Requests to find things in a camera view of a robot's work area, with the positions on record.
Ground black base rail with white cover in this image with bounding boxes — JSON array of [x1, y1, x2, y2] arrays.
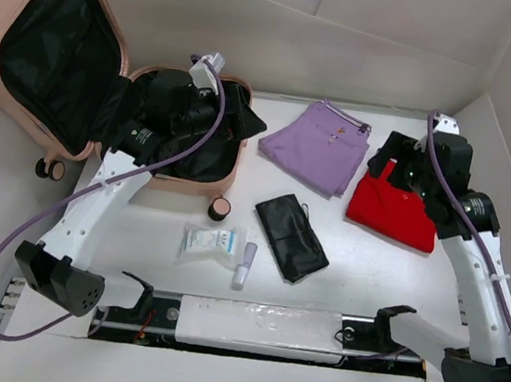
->
[[89, 291, 427, 379]]

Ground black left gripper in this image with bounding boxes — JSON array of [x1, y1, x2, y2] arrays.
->
[[171, 78, 271, 150]]

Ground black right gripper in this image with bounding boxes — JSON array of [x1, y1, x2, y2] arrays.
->
[[363, 127, 443, 203]]

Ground red shorts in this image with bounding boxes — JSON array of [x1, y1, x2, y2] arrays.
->
[[346, 160, 436, 254]]

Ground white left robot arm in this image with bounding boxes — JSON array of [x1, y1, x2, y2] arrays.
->
[[15, 68, 266, 323]]

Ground small white purple tube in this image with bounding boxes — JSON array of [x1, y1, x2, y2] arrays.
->
[[231, 241, 258, 290]]

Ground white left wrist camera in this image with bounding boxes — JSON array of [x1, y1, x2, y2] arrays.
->
[[188, 52, 226, 94]]

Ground black pouch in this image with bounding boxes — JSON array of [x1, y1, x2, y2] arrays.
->
[[255, 193, 330, 284]]

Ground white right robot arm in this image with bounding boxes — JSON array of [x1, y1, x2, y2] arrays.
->
[[368, 130, 511, 382]]

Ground purple shorts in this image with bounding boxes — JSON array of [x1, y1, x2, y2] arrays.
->
[[257, 99, 372, 197]]

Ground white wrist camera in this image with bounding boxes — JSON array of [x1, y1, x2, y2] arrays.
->
[[432, 112, 460, 136], [188, 52, 226, 94]]

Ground pink hard-shell suitcase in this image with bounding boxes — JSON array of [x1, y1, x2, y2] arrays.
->
[[0, 0, 267, 226]]

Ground white packet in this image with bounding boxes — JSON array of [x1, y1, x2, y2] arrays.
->
[[175, 223, 247, 271]]

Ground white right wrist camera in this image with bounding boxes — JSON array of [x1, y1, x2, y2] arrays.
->
[[432, 112, 460, 136]]

